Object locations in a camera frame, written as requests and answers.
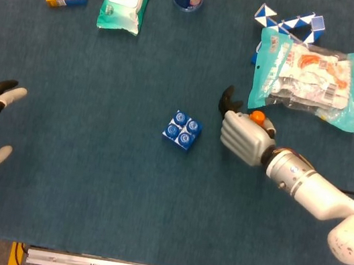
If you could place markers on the yellow frame part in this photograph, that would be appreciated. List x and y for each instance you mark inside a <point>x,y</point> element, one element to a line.
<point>13,256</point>

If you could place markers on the blue four-stud building block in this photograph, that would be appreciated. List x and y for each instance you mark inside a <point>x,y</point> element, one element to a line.
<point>182,130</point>

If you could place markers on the teal clear snack bag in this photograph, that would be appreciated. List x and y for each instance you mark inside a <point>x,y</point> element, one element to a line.
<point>308,79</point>

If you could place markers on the teal felt table cloth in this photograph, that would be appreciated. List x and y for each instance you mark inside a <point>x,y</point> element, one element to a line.
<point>85,192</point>

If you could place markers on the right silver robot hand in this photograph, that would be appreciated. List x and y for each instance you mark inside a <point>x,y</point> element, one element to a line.
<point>247,141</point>

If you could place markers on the blue white snake puzzle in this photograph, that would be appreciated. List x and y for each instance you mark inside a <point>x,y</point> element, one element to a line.
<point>317,23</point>

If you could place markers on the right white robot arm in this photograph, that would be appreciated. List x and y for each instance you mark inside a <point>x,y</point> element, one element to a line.
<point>316,193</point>

